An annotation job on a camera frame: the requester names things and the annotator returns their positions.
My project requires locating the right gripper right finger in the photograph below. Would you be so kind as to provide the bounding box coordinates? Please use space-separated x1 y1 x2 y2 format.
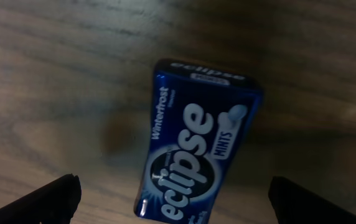
268 175 356 224

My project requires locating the blue candy pack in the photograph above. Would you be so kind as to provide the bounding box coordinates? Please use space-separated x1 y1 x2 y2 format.
133 58 265 224

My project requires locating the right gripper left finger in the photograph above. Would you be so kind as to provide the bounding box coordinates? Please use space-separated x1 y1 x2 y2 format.
0 173 83 224

